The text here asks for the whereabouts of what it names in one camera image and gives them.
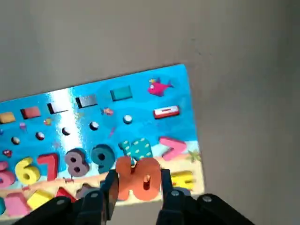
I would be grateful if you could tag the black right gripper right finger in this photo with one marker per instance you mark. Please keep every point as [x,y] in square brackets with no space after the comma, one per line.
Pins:
[182,211]

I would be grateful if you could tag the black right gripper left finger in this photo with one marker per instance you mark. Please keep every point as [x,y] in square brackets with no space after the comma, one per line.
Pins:
[82,211]

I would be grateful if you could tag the orange number ten piece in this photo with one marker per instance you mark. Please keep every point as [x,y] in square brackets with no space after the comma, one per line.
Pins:
[126,178]

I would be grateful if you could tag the blue ocean toy board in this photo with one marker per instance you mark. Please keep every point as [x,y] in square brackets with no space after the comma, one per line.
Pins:
[140,112]

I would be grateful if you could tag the purple polygon piece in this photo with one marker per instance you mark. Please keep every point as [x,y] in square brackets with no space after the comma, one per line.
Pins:
[85,188]

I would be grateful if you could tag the red triangle piece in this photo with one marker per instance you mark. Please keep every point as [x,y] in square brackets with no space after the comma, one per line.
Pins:
[64,195]

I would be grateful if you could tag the yellow equals sign piece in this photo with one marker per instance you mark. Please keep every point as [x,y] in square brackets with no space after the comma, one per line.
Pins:
[182,174]

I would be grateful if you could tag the yellow pentagon piece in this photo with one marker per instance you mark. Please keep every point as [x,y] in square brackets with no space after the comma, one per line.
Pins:
[38,199]

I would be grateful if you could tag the purple number eight piece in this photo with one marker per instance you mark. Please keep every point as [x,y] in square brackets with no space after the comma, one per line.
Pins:
[75,164]

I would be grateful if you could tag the teal number nine piece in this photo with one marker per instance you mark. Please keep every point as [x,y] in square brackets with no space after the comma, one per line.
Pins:
[96,152]

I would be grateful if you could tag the pink greater-than sign piece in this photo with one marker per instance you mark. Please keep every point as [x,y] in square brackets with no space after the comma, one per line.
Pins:
[180,147]

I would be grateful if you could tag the red number seven piece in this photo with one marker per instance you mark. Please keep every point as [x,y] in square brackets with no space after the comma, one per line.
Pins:
[47,157]

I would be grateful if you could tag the pink trapezoid piece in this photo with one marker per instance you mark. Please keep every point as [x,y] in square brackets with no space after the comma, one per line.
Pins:
[16,204]

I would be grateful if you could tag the yellow number six piece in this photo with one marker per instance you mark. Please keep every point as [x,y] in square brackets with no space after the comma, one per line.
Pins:
[20,172]

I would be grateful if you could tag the teal heart piece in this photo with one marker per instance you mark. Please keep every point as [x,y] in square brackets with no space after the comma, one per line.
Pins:
[2,205]

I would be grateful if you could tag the pink number five piece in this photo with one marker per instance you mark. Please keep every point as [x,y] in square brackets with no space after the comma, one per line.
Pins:
[5,180]

